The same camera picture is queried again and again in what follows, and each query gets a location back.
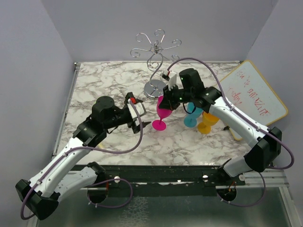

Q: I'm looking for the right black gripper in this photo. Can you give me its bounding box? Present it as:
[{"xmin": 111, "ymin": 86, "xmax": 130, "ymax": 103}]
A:
[{"xmin": 159, "ymin": 82, "xmax": 194, "ymax": 111}]

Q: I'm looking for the pink wine glass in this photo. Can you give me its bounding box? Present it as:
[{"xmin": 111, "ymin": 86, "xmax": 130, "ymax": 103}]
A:
[{"xmin": 152, "ymin": 96, "xmax": 172, "ymax": 131}]

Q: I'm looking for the blue wine glass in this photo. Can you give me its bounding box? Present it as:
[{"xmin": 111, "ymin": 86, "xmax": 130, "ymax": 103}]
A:
[{"xmin": 184, "ymin": 103, "xmax": 203, "ymax": 128}]

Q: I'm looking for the orange wine glass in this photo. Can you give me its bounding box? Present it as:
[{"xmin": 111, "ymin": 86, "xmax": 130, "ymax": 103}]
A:
[{"xmin": 197, "ymin": 112, "xmax": 219, "ymax": 134}]

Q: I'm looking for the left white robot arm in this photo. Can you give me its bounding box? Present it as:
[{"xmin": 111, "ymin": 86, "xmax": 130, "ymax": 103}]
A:
[{"xmin": 15, "ymin": 92, "xmax": 148, "ymax": 220}]

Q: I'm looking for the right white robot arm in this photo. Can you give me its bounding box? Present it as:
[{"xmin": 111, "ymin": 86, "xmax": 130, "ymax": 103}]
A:
[{"xmin": 159, "ymin": 68, "xmax": 282, "ymax": 185}]

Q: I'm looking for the chrome wine glass rack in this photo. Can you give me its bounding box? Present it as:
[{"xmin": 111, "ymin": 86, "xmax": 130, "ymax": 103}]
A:
[{"xmin": 130, "ymin": 29, "xmax": 182, "ymax": 100}]

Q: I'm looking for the beige tube on table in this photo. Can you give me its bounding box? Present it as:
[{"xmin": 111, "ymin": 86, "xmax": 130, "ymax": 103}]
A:
[{"xmin": 98, "ymin": 143, "xmax": 105, "ymax": 149}]

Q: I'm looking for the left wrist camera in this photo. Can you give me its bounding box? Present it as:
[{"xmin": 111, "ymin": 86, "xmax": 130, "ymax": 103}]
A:
[{"xmin": 127, "ymin": 98, "xmax": 147, "ymax": 120}]

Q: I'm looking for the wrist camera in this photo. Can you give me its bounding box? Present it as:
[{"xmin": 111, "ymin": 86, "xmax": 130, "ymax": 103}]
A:
[
  {"xmin": 127, "ymin": 98, "xmax": 147, "ymax": 120},
  {"xmin": 162, "ymin": 70, "xmax": 178, "ymax": 90}
]

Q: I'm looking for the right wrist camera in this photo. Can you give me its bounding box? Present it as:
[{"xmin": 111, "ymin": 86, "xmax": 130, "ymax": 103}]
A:
[{"xmin": 162, "ymin": 70, "xmax": 178, "ymax": 90}]

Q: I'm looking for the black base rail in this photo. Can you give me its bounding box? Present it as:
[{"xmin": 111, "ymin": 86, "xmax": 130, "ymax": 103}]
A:
[{"xmin": 78, "ymin": 163, "xmax": 247, "ymax": 197}]

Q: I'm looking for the whiteboard with yellow frame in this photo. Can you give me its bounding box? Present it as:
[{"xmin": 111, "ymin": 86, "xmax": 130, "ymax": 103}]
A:
[{"xmin": 220, "ymin": 60, "xmax": 288, "ymax": 126}]

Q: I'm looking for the aluminium frame rail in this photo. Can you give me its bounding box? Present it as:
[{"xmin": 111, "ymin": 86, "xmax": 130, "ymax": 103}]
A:
[{"xmin": 50, "ymin": 62, "xmax": 81, "ymax": 160}]

